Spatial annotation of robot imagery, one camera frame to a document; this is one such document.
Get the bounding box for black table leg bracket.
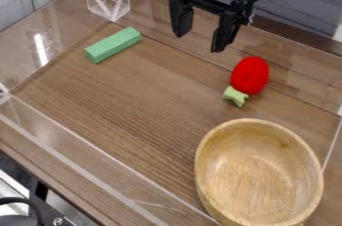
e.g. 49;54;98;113
29;180;76;226

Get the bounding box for wooden bowl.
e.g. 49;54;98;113
193;118;323;226

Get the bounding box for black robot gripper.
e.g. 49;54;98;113
168;0;257;53

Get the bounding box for green rectangular block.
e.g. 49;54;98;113
85;27;141;64

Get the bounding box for black cable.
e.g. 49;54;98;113
0;197;41;226

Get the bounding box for clear acrylic tray walls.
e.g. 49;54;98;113
0;0;342;226

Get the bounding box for red felt strawberry toy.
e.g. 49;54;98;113
223;56;269;107

